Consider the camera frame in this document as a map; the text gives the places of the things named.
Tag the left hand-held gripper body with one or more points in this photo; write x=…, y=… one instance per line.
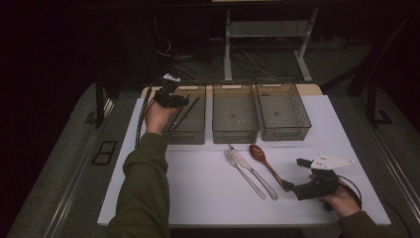
x=166, y=97

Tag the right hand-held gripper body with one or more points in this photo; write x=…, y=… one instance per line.
x=322, y=185

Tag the transparent grey storage bin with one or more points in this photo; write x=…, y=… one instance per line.
x=194, y=125
x=282, y=110
x=234, y=112

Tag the silver metal knife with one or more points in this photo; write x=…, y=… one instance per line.
x=256, y=173

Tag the reddish brown wooden spoon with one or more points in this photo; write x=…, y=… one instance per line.
x=258, y=153

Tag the silver metal fork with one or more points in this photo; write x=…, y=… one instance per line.
x=242, y=173

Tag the person's left hand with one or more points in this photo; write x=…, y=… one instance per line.
x=158, y=119

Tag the person's right hand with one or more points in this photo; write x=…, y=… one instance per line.
x=345, y=201

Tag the black upright stand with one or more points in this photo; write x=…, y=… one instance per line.
x=99, y=105

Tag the white table cover board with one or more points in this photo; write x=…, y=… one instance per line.
x=214, y=198

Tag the white metal stand frame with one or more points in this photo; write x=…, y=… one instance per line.
x=228, y=49

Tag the black angled stand frame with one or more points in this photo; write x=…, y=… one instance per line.
x=371, y=99

